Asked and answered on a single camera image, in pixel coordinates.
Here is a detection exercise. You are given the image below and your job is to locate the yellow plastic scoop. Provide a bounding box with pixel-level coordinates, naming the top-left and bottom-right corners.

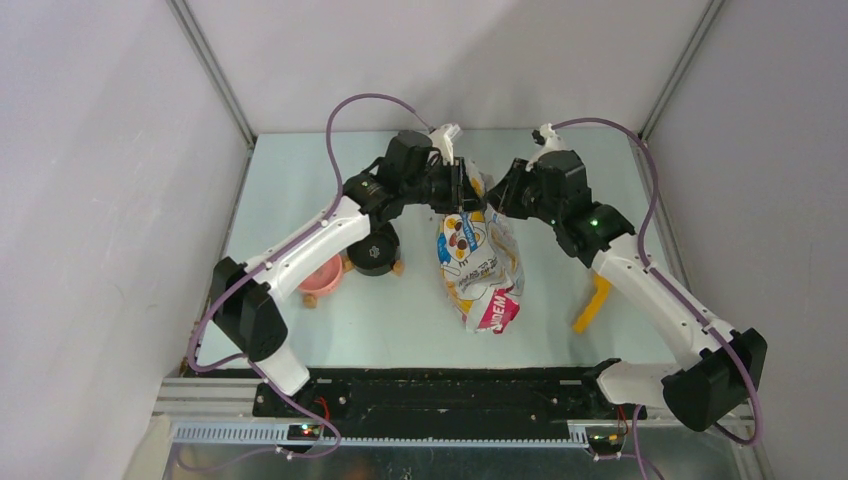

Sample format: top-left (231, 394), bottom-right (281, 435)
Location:
top-left (572, 273), bottom-right (612, 334)

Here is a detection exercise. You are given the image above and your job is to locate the wooden bowl stand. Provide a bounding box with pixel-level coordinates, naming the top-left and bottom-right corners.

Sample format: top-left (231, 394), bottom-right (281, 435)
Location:
top-left (297, 254), bottom-right (405, 309)

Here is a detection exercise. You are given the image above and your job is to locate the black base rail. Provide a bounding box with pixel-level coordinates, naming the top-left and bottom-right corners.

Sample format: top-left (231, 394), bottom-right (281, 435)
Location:
top-left (293, 367), bottom-right (635, 441)

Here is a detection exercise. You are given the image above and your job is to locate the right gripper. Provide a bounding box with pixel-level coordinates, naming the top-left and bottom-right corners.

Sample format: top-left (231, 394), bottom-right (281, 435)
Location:
top-left (484, 158), bottom-right (562, 227)

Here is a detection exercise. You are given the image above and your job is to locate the pink cat bowl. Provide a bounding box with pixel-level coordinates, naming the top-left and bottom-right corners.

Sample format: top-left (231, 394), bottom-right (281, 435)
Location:
top-left (297, 255), bottom-right (345, 298)

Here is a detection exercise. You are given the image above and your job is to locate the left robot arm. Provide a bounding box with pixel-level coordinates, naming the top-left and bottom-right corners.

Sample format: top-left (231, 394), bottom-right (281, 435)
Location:
top-left (210, 124), bottom-right (484, 417)

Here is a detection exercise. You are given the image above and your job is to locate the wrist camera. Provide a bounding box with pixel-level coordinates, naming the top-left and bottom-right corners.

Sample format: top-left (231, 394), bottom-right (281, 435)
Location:
top-left (525, 123), bottom-right (568, 172)
top-left (428, 123), bottom-right (462, 165)

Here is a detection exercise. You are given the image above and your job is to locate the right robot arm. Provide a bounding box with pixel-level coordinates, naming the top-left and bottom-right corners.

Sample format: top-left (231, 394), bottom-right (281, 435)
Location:
top-left (486, 150), bottom-right (768, 432)

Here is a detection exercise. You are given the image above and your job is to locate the black pet bowl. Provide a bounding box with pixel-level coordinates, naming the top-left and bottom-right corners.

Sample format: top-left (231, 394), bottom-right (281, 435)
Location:
top-left (346, 223), bottom-right (401, 276)

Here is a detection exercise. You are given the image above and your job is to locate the aluminium frame rail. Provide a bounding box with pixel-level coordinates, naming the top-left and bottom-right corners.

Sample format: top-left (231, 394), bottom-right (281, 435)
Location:
top-left (152, 377), bottom-right (757, 452)

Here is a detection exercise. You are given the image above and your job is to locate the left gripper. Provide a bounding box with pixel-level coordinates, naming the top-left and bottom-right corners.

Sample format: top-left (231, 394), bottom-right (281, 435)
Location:
top-left (402, 158), bottom-right (487, 216)

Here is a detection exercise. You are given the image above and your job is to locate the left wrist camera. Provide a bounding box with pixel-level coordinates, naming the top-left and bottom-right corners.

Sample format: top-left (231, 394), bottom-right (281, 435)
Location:
top-left (428, 123), bottom-right (462, 165)

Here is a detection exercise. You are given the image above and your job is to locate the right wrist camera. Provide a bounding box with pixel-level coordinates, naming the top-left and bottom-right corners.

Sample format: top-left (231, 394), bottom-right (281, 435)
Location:
top-left (525, 123), bottom-right (568, 172)

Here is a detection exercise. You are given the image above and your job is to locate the cat food bag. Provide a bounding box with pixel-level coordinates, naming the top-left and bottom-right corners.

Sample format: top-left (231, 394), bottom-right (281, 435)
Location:
top-left (435, 158), bottom-right (526, 335)

